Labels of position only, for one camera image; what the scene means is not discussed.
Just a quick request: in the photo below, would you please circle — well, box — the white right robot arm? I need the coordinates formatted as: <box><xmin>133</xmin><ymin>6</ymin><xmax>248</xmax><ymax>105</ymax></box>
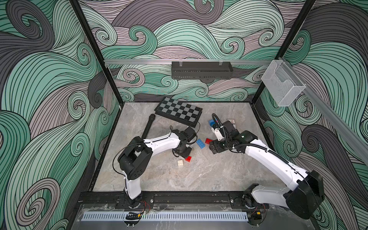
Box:
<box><xmin>209</xmin><ymin>129</ymin><xmax>324</xmax><ymax>219</ymax></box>

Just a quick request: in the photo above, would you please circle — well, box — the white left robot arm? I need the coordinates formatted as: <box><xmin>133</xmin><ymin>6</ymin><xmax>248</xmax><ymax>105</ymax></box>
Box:
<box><xmin>117</xmin><ymin>127</ymin><xmax>197</xmax><ymax>207</ymax></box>

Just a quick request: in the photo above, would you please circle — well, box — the light blue long lego brick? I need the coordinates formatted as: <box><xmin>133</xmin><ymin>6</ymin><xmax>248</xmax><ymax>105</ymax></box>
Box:
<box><xmin>196</xmin><ymin>139</ymin><xmax>206</xmax><ymax>149</ymax></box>

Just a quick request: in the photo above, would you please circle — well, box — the black green chessboard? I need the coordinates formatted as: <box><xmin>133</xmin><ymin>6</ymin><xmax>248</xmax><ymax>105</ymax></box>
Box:
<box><xmin>154</xmin><ymin>97</ymin><xmax>203</xmax><ymax>127</ymax></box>

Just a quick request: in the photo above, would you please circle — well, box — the black microphone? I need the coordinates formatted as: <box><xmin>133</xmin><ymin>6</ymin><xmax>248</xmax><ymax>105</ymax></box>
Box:
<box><xmin>141</xmin><ymin>114</ymin><xmax>156</xmax><ymax>140</ymax></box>

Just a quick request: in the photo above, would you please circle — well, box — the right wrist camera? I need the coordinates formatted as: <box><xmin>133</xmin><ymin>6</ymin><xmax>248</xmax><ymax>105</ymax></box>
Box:
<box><xmin>211</xmin><ymin>113</ymin><xmax>240</xmax><ymax>141</ymax></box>

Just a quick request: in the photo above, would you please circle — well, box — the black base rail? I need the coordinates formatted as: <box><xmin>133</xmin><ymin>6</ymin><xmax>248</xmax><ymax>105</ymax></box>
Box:
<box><xmin>77</xmin><ymin>191</ymin><xmax>308</xmax><ymax>210</ymax></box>

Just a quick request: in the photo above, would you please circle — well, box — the black wall tray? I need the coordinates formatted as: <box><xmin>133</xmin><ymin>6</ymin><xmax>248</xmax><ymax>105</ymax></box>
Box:
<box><xmin>171</xmin><ymin>61</ymin><xmax>234</xmax><ymax>81</ymax></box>

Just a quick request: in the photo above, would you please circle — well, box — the clear plastic wall bin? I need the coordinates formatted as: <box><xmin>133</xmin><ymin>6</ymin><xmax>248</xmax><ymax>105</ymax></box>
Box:
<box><xmin>261</xmin><ymin>60</ymin><xmax>306</xmax><ymax>107</ymax></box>

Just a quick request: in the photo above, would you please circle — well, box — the white slotted cable duct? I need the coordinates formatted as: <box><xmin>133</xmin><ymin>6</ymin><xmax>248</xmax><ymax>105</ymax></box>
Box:
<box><xmin>81</xmin><ymin>211</ymin><xmax>248</xmax><ymax>222</ymax></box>

